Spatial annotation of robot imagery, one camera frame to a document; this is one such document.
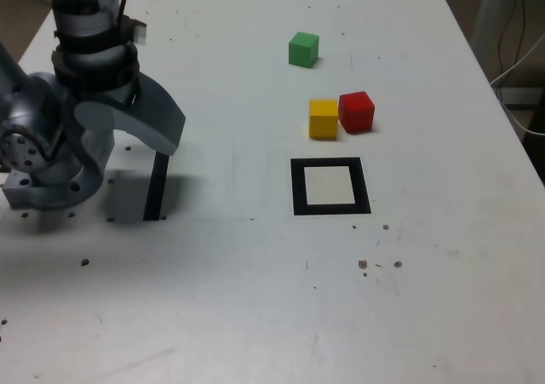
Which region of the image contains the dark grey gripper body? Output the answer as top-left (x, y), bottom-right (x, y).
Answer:
top-left (70, 81), bottom-right (141, 106)

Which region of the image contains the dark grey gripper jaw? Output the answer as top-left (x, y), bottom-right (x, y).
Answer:
top-left (127, 72), bottom-right (187, 147)

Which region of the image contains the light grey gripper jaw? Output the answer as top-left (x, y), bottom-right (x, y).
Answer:
top-left (72, 100), bottom-right (177, 156)

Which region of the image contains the green cube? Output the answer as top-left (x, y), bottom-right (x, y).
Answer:
top-left (288, 31), bottom-right (320, 69)

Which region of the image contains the yellow cube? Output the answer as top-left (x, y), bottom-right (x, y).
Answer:
top-left (307, 98), bottom-right (340, 140)

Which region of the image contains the red cube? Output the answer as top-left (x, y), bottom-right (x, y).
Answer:
top-left (338, 90), bottom-right (376, 135)

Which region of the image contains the black tape square outline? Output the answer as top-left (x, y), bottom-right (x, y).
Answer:
top-left (290, 157), bottom-right (372, 217)

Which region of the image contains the black tape strip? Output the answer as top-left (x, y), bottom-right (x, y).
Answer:
top-left (142, 150), bottom-right (171, 222)

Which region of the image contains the white cable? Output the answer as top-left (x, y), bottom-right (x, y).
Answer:
top-left (489, 30), bottom-right (545, 136)

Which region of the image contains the white metal frame leg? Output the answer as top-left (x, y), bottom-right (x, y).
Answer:
top-left (469, 0), bottom-right (519, 61)

